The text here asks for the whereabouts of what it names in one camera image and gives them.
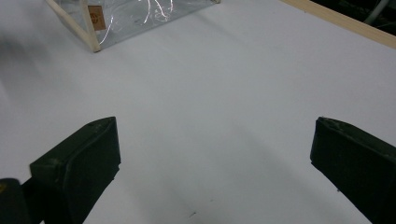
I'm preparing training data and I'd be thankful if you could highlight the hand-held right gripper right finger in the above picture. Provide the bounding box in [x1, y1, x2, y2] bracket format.
[309, 116, 396, 224]

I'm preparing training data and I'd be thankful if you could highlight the clear plastic bag beige trim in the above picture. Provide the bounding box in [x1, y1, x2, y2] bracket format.
[45, 0, 222, 53]

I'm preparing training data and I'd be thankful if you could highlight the grey pipe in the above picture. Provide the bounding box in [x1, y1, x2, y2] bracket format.
[363, 0, 390, 26]

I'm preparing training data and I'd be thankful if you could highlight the wooden table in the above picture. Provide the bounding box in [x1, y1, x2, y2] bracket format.
[278, 0, 396, 50]

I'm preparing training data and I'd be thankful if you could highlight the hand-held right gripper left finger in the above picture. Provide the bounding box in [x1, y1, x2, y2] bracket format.
[29, 116, 122, 224]

